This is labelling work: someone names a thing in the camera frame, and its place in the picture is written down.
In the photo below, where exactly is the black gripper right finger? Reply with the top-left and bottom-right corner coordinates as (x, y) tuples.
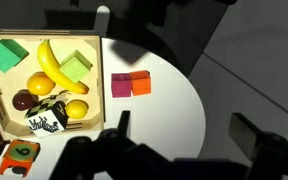
(228, 112), (268, 161)

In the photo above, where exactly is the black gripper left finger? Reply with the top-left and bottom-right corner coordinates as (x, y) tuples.
(117, 110), (132, 138)

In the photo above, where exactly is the magenta cube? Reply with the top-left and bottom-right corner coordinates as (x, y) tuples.
(111, 73), (133, 99)

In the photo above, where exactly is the wooden crate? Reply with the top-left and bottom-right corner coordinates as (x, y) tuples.
(0, 29), (106, 141)

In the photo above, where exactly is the light green cube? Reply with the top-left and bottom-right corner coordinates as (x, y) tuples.
(59, 49), (94, 84)

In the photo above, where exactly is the orange plush number cube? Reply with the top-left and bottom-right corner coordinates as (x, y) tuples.
(0, 139), (41, 178)

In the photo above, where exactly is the dark green cube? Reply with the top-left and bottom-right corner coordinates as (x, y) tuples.
(0, 38), (30, 74)

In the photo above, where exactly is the yellow lemon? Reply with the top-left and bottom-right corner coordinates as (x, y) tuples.
(64, 99), (90, 120)

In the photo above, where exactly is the orange fruit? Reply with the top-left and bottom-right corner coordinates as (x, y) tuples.
(26, 71), (56, 96)

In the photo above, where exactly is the yellow banana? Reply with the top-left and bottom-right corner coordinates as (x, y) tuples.
(37, 39), (90, 95)

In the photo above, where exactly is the dark red plum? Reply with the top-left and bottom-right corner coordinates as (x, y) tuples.
(12, 89), (39, 112)

